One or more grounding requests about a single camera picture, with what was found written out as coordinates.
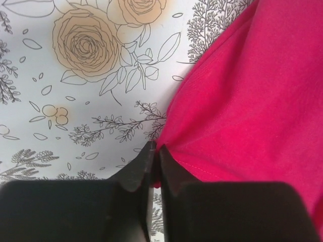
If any floral table mat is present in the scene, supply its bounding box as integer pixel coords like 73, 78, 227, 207
1, 1, 251, 241

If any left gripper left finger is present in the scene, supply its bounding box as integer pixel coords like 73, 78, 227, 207
1, 142, 154, 241

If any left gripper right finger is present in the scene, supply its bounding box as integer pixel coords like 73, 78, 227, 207
159, 146, 320, 241

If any magenta t-shirt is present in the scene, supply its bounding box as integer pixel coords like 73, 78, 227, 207
157, 1, 322, 231

